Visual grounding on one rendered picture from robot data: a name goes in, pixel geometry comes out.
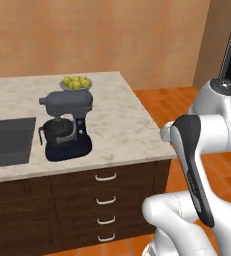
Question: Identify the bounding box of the white drawer handle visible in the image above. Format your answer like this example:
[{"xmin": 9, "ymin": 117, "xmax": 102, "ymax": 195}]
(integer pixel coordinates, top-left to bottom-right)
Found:
[
  {"xmin": 95, "ymin": 195, "xmax": 118, "ymax": 206},
  {"xmin": 97, "ymin": 232, "xmax": 117, "ymax": 243},
  {"xmin": 96, "ymin": 215, "xmax": 117, "ymax": 226},
  {"xmin": 94, "ymin": 172, "xmax": 118, "ymax": 183}
]

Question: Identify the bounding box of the grey stand mixer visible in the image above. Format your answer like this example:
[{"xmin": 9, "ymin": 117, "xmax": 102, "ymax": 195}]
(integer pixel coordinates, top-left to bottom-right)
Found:
[{"xmin": 38, "ymin": 89, "xmax": 94, "ymax": 163}]

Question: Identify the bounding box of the dark grey sink basin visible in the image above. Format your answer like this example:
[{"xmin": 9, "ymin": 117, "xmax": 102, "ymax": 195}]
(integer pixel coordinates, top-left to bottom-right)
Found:
[{"xmin": 0, "ymin": 116, "xmax": 37, "ymax": 169}]

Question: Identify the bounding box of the dark wood cupboard door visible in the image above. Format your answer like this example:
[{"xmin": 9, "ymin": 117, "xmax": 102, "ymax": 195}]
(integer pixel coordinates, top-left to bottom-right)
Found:
[{"xmin": 0, "ymin": 175, "xmax": 62, "ymax": 256}]

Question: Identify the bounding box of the pale fruit bowl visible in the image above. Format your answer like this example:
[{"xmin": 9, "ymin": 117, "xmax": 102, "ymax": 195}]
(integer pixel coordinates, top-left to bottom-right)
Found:
[{"xmin": 59, "ymin": 78, "xmax": 94, "ymax": 92}]

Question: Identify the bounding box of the dark wood drawer front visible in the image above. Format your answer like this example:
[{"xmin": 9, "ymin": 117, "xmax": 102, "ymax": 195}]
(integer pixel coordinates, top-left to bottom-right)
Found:
[
  {"xmin": 49, "ymin": 162, "xmax": 157, "ymax": 195},
  {"xmin": 52, "ymin": 189, "xmax": 157, "ymax": 216},
  {"xmin": 55, "ymin": 210, "xmax": 155, "ymax": 235},
  {"xmin": 57, "ymin": 226, "xmax": 157, "ymax": 251}
]

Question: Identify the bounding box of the dark wood island cabinet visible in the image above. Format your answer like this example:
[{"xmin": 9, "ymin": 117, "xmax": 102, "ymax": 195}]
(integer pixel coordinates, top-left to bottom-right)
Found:
[{"xmin": 0, "ymin": 159, "xmax": 172, "ymax": 256}]

